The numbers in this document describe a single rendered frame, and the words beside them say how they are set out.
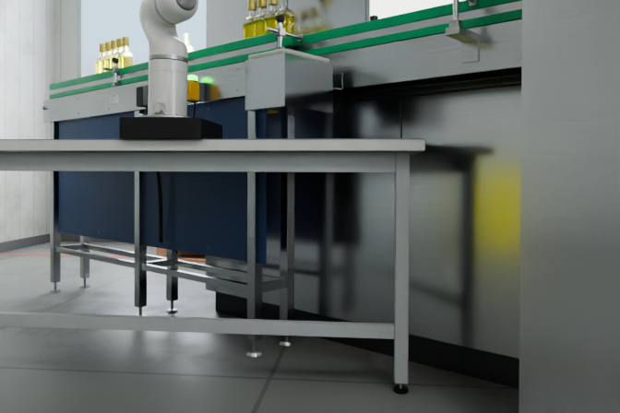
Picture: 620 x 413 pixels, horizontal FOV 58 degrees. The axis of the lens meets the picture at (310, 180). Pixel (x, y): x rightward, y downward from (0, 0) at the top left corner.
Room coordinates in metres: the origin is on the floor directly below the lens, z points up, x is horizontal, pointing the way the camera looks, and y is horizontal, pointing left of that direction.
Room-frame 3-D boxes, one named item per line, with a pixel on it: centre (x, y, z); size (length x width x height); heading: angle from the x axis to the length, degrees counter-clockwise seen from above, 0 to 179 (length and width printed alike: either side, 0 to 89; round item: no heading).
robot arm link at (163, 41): (1.78, 0.47, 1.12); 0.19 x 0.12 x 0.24; 42
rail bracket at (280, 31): (1.89, 0.09, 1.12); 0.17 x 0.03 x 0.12; 139
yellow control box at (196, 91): (2.13, 0.45, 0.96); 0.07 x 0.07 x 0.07; 49
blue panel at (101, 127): (2.53, 0.69, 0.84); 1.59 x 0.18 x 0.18; 49
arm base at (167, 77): (1.76, 0.45, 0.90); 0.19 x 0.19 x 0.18
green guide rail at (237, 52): (2.49, 0.77, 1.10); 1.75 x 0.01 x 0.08; 49
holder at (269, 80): (1.77, 0.05, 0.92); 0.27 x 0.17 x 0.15; 139
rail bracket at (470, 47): (1.47, -0.40, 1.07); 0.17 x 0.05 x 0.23; 139
